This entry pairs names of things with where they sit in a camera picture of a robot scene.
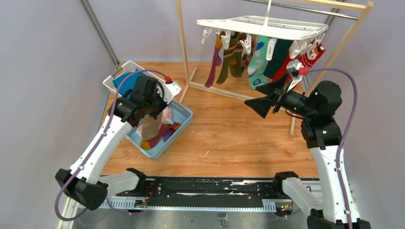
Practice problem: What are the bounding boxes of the white clip sock hanger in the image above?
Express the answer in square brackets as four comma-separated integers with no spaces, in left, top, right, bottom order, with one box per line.
[197,1,329,61]

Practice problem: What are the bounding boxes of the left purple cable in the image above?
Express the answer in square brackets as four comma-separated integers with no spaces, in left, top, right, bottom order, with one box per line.
[54,69,173,222]

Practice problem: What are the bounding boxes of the purple striped sock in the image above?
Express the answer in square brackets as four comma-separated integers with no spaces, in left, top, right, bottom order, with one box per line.
[140,122,181,150]

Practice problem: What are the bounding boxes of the olive striped sock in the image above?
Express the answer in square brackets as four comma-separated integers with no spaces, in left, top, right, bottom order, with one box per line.
[216,32,246,84]

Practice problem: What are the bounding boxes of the wooden drying rack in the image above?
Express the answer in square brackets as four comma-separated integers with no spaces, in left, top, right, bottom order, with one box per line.
[174,0,374,137]

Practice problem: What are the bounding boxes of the maroon striped sock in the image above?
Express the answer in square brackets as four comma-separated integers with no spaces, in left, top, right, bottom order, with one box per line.
[204,31,225,88]

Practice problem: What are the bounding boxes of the teal and white sock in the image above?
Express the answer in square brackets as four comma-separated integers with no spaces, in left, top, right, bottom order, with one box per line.
[247,36,270,89]

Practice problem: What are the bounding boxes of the light blue plastic basket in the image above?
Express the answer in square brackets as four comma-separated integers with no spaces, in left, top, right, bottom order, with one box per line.
[126,100,193,160]

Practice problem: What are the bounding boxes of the pink patterned sock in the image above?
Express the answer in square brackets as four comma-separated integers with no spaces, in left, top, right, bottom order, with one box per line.
[136,107,174,138]

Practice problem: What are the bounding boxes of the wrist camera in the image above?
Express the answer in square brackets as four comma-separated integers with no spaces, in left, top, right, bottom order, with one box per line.
[286,59,309,92]
[158,82,182,104]

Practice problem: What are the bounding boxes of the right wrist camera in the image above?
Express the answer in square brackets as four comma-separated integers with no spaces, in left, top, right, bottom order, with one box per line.
[286,59,309,92]

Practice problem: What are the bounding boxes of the white plastic basket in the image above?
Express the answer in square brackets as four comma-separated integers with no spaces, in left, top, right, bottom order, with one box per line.
[103,61,164,95]

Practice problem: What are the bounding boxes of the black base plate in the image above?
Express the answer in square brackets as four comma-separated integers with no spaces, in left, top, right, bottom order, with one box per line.
[117,177,295,215]

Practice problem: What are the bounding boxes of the argyle patterned sock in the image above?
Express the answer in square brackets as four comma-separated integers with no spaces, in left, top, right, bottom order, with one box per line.
[241,35,257,73]

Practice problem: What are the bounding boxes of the blue cloth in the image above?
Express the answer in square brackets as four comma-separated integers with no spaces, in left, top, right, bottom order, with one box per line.
[112,72,146,92]

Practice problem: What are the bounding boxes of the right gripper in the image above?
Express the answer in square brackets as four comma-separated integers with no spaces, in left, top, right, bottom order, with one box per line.
[245,71,316,118]

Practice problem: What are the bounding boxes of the dark green sock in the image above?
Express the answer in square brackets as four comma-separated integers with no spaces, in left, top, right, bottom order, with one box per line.
[264,39,293,80]

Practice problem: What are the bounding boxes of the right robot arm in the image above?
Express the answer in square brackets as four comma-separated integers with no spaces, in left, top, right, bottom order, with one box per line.
[245,76,371,229]

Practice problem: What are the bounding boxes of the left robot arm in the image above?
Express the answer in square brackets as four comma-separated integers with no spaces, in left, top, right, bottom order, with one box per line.
[55,75,181,210]

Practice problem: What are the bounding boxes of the red patterned sock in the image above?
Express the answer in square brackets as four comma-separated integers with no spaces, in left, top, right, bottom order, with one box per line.
[297,42,326,69]

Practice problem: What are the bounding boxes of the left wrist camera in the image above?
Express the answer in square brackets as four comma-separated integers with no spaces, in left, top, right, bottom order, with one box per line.
[158,82,182,104]

